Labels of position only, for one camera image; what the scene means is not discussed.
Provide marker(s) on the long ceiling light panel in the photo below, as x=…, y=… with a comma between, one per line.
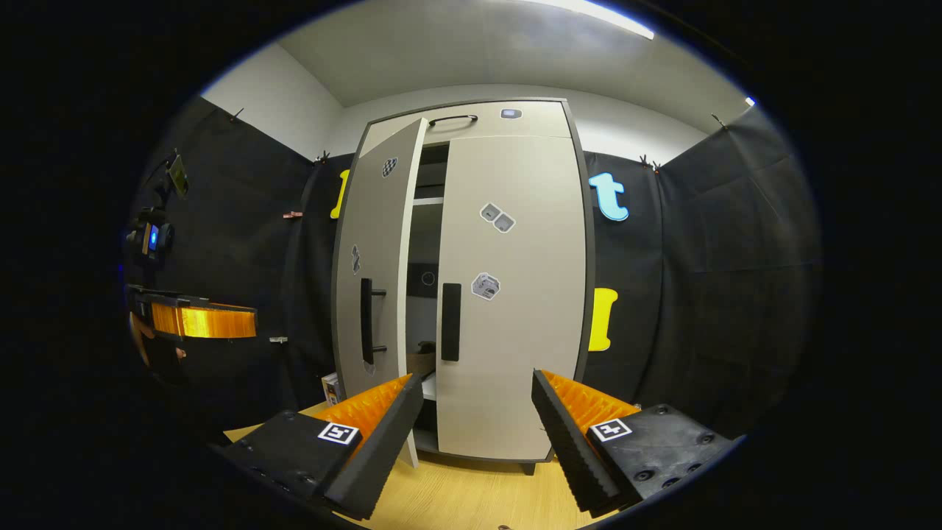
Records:
x=603, y=16

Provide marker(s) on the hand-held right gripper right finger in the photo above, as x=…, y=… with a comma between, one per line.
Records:
x=570, y=449

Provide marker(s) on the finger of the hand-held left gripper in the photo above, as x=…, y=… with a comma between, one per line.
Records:
x=213, y=322

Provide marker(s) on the white cabinet door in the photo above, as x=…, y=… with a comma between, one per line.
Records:
x=522, y=353
x=379, y=221

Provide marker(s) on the brown fuzzy shoe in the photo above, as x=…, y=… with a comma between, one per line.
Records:
x=421, y=361

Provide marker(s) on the white and grey shoe cabinet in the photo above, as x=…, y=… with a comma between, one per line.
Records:
x=515, y=331

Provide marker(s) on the small white box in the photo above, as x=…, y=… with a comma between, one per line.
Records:
x=331, y=389

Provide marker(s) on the beige cabinet drawer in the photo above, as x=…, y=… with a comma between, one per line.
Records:
x=530, y=121

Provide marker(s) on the black backdrop cloth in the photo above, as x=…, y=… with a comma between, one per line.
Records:
x=699, y=294

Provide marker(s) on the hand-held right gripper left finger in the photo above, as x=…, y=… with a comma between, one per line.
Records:
x=368, y=456

